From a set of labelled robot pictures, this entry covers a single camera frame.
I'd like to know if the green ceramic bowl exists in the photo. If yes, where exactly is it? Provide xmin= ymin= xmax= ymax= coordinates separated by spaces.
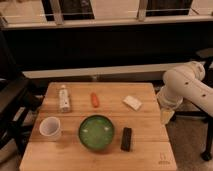
xmin=78 ymin=115 xmax=115 ymax=151

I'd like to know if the clear plastic bottle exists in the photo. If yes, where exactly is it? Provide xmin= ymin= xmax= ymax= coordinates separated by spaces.
xmin=59 ymin=85 xmax=70 ymax=112

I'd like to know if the white sponge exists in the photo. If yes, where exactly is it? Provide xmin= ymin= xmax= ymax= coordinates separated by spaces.
xmin=123 ymin=95 xmax=142 ymax=111

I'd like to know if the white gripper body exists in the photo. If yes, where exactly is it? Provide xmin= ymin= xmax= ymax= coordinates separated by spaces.
xmin=157 ymin=86 xmax=183 ymax=110

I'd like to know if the black rectangular block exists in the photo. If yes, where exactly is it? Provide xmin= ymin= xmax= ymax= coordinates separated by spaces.
xmin=121 ymin=127 xmax=132 ymax=151

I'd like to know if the orange carrot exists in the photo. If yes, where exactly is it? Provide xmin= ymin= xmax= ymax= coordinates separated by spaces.
xmin=91 ymin=93 xmax=99 ymax=108

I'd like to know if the translucent yellowish gripper finger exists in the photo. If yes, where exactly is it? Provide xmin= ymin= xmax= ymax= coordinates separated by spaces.
xmin=161 ymin=108 xmax=175 ymax=125

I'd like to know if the black chair left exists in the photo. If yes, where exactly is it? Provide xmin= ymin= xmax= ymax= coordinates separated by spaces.
xmin=0 ymin=31 xmax=42 ymax=155

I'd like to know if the white plastic cup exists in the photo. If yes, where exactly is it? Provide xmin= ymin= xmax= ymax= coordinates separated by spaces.
xmin=39 ymin=117 xmax=61 ymax=141

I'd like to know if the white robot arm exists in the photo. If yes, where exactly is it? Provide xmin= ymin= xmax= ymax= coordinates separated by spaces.
xmin=156 ymin=61 xmax=213 ymax=125

